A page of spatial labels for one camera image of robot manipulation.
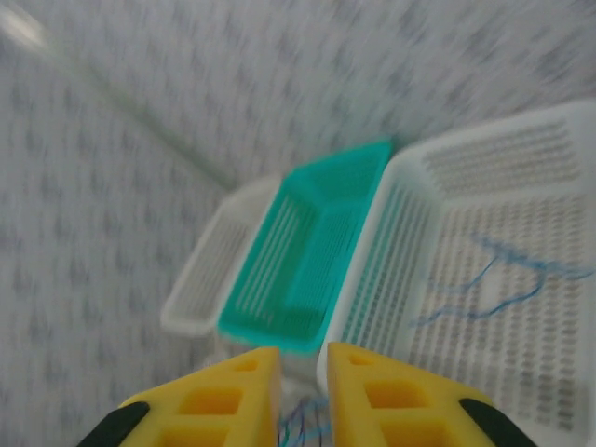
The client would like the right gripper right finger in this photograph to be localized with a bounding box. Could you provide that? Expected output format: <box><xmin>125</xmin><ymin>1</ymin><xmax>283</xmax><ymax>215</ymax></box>
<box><xmin>325</xmin><ymin>342</ymin><xmax>530</xmax><ymax>447</ymax></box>

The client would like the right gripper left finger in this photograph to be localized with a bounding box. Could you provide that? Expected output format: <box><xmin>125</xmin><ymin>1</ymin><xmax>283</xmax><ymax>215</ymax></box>
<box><xmin>76</xmin><ymin>346</ymin><xmax>284</xmax><ymax>447</ymax></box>

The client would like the thin dark cable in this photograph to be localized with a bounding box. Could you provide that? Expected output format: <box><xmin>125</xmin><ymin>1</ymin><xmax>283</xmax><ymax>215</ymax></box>
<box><xmin>277</xmin><ymin>398</ymin><xmax>322</xmax><ymax>447</ymax></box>

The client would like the thin blue cable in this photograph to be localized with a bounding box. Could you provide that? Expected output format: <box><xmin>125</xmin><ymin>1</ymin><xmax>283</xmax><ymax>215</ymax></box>
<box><xmin>409</xmin><ymin>232</ymin><xmax>596</xmax><ymax>330</ymax></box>

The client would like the white perforated plastic basket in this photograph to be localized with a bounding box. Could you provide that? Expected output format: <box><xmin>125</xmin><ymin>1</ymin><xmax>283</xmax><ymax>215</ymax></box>
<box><xmin>160</xmin><ymin>179</ymin><xmax>280</xmax><ymax>336</ymax></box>
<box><xmin>316</xmin><ymin>100</ymin><xmax>596</xmax><ymax>447</ymax></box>

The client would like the teal perforated plastic basket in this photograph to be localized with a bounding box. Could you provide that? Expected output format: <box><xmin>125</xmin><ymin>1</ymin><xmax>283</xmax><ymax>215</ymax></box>
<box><xmin>216</xmin><ymin>137</ymin><xmax>395</xmax><ymax>359</ymax></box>

